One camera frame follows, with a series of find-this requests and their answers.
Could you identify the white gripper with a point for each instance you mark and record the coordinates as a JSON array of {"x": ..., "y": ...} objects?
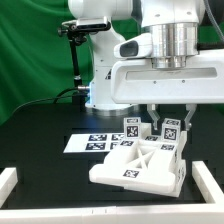
[{"x": 200, "y": 82}]

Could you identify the white frame border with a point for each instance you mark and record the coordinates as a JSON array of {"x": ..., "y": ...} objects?
[{"x": 210, "y": 212}]

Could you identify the white block far left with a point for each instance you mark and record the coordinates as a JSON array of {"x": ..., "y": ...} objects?
[{"x": 8, "y": 180}]

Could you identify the white sheet with tags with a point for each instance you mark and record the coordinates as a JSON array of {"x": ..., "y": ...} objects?
[{"x": 96, "y": 142}]

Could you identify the black camera stand pole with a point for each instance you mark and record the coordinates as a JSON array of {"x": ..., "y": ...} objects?
[{"x": 78, "y": 99}]

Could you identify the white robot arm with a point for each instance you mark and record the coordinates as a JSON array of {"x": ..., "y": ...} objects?
[{"x": 173, "y": 25}]

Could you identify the green backdrop curtain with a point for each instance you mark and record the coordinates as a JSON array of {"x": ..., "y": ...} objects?
[{"x": 35, "y": 62}]

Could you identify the white chair back part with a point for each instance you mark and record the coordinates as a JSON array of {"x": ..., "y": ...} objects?
[{"x": 136, "y": 164}]

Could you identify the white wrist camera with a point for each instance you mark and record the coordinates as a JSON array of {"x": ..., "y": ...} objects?
[{"x": 137, "y": 47}]

